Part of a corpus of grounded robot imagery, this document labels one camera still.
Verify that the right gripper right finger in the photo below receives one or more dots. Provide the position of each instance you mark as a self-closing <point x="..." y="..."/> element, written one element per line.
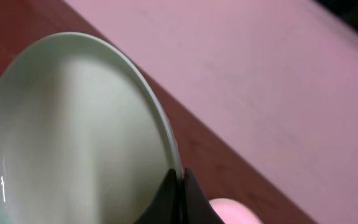
<point x="196" y="208"/>

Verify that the light green plate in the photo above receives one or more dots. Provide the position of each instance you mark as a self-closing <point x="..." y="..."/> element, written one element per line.
<point x="83" y="138"/>

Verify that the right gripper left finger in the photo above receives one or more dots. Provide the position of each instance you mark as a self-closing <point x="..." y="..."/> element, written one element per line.
<point x="164" y="207"/>

